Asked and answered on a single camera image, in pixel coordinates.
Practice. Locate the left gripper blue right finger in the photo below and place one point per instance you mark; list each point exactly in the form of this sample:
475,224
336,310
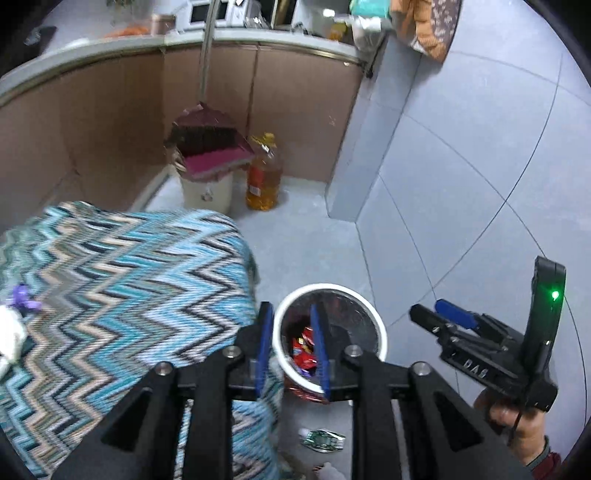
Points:
347,373

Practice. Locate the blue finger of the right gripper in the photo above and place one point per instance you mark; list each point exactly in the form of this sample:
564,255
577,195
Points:
455,314
433,323

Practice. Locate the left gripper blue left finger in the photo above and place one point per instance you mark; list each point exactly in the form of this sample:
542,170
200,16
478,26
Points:
236,372

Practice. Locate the red snack wrapper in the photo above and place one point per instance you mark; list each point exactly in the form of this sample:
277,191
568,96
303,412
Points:
303,352

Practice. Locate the small purple scrap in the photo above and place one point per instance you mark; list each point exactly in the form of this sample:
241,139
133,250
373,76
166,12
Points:
22,300

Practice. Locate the white paper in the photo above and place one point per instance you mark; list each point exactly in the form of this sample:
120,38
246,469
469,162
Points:
13,335

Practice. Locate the white rimmed trash bin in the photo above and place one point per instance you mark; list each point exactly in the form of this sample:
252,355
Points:
347,310

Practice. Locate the beige trash bucket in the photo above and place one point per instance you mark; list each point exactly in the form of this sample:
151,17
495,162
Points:
214,195

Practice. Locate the person right hand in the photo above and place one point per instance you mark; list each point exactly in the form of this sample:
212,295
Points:
528,425

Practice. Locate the green wrapper on floor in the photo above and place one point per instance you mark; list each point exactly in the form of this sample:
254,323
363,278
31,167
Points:
321,440

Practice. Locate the zigzag patterned blue cloth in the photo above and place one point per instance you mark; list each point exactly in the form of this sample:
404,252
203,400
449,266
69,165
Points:
118,292

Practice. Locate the cooking oil bottle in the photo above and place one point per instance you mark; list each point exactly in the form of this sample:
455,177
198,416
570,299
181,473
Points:
264,175

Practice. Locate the maroon dustpan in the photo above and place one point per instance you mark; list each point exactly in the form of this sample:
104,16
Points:
218,162

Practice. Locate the orange patterned hanging cloth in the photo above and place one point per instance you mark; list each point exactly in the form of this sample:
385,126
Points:
426,26

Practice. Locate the teal hanging bag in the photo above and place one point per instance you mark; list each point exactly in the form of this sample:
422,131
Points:
370,8

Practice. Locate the white microwave oven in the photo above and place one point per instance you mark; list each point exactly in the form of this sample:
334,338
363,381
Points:
230,14

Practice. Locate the rice cooker pot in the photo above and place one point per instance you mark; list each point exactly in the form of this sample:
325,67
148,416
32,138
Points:
161,24

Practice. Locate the maroon broom with metal handle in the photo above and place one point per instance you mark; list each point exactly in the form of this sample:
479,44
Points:
205,83

